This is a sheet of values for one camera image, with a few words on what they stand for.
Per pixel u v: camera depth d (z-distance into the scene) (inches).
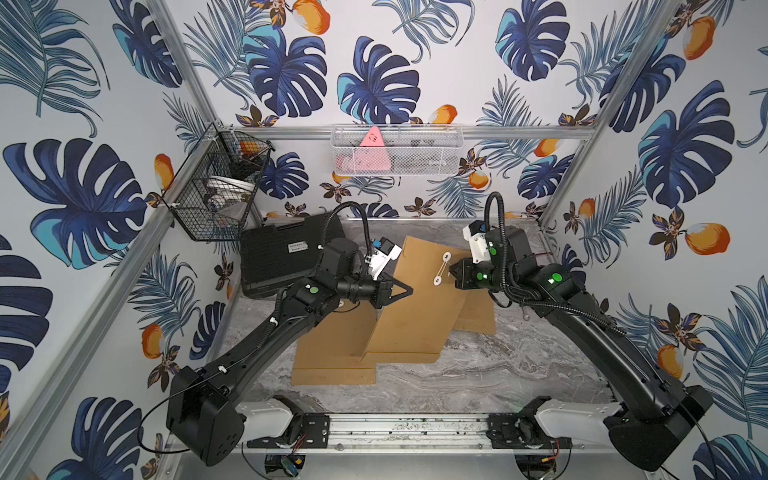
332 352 34.7
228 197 32.3
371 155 35.2
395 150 36.6
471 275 24.3
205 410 15.2
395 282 26.1
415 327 27.2
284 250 40.6
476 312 37.6
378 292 24.2
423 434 29.6
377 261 25.2
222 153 36.6
